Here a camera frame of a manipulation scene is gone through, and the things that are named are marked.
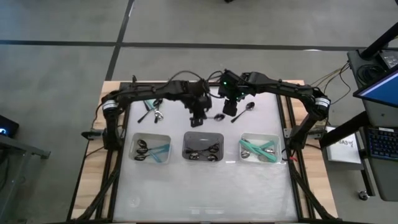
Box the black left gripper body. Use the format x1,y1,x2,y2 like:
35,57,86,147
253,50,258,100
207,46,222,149
186,88,214,119

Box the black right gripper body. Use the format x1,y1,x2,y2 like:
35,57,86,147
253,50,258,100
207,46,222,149
218,70,248,101

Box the black metal spoon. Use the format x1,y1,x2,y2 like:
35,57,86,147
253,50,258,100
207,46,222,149
205,113,226,122
185,147,218,162
230,101,256,124
154,98,164,124
137,99,161,124
189,144,220,161
185,144,220,154

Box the grey plastic bin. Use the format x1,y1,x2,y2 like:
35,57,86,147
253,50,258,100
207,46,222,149
182,131,225,162

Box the white plastic bin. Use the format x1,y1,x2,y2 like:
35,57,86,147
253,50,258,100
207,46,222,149
239,133,283,165
129,133,172,165

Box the grey metal mounting plate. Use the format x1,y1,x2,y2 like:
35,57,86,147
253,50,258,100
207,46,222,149
283,127,324,140

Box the black stand beam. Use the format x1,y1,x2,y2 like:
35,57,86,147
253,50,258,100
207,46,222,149
319,110,369,149

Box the white labelled box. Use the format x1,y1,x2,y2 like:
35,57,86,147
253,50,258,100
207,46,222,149
325,126,363,164

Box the black computer case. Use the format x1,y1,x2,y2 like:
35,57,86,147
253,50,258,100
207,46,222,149
347,49,398,94

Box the monitor with blue screen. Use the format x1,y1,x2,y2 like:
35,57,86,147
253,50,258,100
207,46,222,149
353,68,398,109

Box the black backlit keyboard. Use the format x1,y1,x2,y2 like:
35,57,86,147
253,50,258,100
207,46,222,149
366,127,398,162

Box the black slanted pole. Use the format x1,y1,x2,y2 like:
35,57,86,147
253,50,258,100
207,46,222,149
360,22,398,60

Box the grey desk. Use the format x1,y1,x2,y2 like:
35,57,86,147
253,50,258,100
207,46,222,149
362,99,398,202

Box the grey metal stand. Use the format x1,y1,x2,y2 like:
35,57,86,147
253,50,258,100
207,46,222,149
0,134,52,224

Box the black box with blue light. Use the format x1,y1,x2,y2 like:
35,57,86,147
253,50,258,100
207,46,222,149
0,114,20,139

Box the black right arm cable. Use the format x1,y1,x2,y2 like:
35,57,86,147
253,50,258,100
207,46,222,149
206,70,225,82

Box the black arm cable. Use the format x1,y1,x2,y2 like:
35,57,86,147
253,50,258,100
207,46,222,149
206,70,225,82
166,70,208,93

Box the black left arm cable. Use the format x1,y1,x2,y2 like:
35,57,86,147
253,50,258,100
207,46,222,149
166,70,208,93

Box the black metal table frame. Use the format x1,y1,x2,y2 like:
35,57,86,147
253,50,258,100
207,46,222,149
67,80,338,224

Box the yellow floor cable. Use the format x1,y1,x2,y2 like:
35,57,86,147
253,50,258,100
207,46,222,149
310,67,349,93

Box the black floor cable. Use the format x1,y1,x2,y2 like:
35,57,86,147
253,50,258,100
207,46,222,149
310,62,353,108

